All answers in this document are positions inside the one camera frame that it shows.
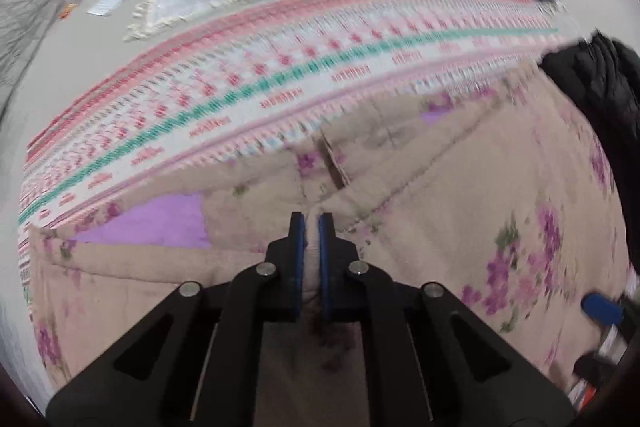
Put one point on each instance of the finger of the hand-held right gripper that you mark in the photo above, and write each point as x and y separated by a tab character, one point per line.
595	366
602	309

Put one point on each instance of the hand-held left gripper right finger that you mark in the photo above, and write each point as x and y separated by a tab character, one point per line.
325	257

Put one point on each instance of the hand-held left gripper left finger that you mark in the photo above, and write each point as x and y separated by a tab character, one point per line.
298	257

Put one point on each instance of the floral padded jacket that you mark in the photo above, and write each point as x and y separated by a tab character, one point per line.
450	217

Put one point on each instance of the patterned striped blanket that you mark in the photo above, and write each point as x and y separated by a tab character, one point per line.
280	77

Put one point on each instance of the black down jacket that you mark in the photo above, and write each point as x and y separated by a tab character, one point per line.
605	82

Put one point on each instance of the grey bed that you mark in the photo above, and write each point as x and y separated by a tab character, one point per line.
75	57

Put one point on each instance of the small orange object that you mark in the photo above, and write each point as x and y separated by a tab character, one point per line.
68	11

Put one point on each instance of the grey quilted headboard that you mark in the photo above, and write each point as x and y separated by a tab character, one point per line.
25	12

